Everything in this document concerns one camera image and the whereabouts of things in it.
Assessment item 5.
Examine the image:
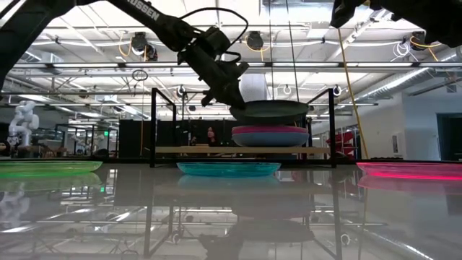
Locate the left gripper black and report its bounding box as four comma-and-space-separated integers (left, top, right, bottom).
178, 42, 250, 111

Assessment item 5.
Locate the dark green plate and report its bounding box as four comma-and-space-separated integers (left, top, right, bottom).
229, 99, 311, 126

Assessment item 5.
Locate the pink opaque plate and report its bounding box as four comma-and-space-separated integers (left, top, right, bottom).
231, 124, 309, 137

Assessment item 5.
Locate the teal translucent plate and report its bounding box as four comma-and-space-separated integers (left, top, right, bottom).
175, 161, 282, 178

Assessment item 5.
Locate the pink translucent plate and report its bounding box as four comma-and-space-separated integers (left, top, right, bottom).
356, 161, 462, 181

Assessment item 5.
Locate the green translucent plate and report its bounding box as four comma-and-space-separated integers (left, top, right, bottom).
0, 160, 104, 179

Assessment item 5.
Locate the white pillar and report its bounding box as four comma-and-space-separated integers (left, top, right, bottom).
239, 73, 269, 103

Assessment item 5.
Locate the person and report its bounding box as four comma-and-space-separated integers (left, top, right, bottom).
204, 125, 222, 147

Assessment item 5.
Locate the red machine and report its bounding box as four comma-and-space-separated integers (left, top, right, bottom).
326, 129, 357, 159

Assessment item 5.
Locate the dark door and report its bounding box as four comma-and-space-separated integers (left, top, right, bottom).
436, 112, 462, 162

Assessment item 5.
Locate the white humanoid robot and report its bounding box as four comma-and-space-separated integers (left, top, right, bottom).
7, 100, 40, 148

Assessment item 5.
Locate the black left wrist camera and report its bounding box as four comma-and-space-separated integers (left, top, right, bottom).
204, 26, 232, 56

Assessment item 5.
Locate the ceiling cable reel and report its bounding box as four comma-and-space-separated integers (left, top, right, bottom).
246, 30, 265, 51
410, 30, 427, 52
130, 31, 149, 56

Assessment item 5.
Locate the black hanging cable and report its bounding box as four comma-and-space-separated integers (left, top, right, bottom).
285, 0, 301, 103

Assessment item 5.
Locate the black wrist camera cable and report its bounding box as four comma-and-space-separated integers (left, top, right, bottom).
178, 6, 250, 63

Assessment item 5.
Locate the yellow hanging cable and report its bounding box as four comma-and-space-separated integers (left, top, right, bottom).
336, 27, 370, 160

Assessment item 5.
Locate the black metal shelf frame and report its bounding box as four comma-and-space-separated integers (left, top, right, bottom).
149, 87, 338, 169

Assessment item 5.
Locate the silver ventilation duct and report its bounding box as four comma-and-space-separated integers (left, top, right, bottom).
355, 50, 462, 104

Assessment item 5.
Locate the black partition wall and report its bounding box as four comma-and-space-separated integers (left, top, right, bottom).
118, 118, 239, 159

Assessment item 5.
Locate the black frame work cell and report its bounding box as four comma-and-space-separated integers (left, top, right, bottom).
53, 123, 120, 158

